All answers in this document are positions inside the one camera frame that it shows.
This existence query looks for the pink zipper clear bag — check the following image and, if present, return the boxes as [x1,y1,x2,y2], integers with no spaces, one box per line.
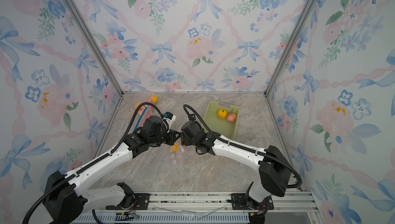
[170,141,185,166]
[121,92,159,114]

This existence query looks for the green plastic basket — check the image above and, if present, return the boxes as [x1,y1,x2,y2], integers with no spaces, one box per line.
[203,101,240,140]

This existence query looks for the yellow peach with leaf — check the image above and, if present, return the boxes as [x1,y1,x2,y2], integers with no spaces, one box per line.
[217,109,228,119]

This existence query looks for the pink peach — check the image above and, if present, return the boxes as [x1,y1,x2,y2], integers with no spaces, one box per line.
[226,114,237,123]

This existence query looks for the blue zipper clear bag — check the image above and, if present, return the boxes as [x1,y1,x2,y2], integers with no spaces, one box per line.
[131,105,152,131]

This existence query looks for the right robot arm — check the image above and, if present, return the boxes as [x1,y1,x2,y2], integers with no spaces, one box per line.
[181,121,292,210]

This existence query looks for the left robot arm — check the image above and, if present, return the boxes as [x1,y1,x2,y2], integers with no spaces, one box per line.
[43,112,178,224]

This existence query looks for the right black cable hose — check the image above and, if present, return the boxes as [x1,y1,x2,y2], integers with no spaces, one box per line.
[182,104,303,189]

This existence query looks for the black cable hose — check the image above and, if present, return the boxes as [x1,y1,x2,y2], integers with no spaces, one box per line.
[182,104,303,189]
[22,102,164,224]

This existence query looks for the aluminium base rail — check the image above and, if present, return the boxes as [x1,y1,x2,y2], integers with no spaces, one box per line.
[73,189,324,224]

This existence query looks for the left black cable hose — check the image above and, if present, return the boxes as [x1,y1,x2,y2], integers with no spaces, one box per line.
[22,102,164,224]

